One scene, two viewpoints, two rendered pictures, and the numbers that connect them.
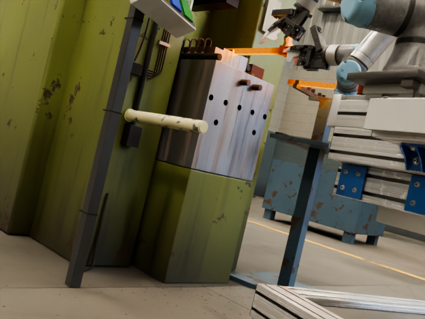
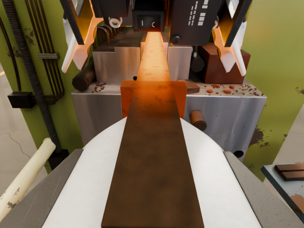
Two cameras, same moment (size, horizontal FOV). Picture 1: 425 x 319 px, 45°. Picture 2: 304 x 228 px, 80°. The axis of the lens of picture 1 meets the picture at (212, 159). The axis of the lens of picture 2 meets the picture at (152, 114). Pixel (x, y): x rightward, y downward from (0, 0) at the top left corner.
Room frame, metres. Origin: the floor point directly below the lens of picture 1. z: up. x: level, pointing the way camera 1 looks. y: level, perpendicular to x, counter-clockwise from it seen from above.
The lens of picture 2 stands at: (1.91, -0.26, 1.07)
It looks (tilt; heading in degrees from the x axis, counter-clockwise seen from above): 32 degrees down; 44
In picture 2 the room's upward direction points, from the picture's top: 1 degrees clockwise
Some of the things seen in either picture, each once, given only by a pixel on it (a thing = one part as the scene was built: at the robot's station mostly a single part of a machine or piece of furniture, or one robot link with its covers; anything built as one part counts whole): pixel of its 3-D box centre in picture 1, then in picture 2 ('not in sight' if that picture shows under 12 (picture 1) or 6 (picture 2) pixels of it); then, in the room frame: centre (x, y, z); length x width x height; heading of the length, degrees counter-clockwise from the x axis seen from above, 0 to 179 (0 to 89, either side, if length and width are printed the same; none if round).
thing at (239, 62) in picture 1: (198, 58); (145, 43); (2.31, 0.17, 0.96); 0.42 x 0.20 x 0.09; 44
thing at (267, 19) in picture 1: (270, 16); not in sight; (2.47, -0.12, 1.27); 0.09 x 0.02 x 0.17; 134
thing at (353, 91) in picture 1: (347, 82); not in sight; (1.75, -0.39, 0.89); 0.11 x 0.08 x 0.11; 165
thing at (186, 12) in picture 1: (184, 9); not in sight; (1.76, 0.21, 1.01); 0.07 x 0.05 x 0.07; 159
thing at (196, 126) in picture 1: (163, 120); (10, 198); (1.86, 0.21, 0.62); 0.44 x 0.05 x 0.05; 44
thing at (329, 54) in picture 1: (335, 55); not in sight; (1.82, -0.34, 0.99); 0.08 x 0.05 x 0.08; 134
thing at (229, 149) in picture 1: (192, 118); (160, 115); (2.36, 0.13, 0.69); 0.56 x 0.38 x 0.45; 44
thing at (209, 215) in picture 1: (169, 214); not in sight; (2.36, 0.13, 0.23); 0.56 x 0.38 x 0.47; 44
